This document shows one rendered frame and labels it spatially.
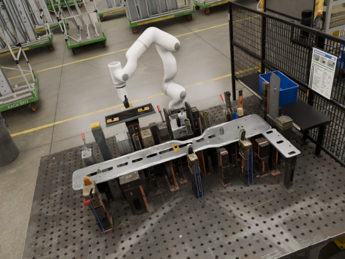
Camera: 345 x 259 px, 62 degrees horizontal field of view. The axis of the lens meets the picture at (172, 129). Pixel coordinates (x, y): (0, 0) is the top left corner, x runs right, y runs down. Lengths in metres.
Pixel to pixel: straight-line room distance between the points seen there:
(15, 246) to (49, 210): 1.04
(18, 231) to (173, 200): 1.88
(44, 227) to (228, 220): 1.24
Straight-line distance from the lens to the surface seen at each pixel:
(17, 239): 3.35
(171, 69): 2.19
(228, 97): 2.09
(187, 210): 1.94
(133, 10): 8.60
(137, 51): 1.98
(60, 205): 2.31
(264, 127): 2.06
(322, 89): 2.12
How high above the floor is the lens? 2.20
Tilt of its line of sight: 35 degrees down
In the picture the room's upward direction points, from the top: 11 degrees counter-clockwise
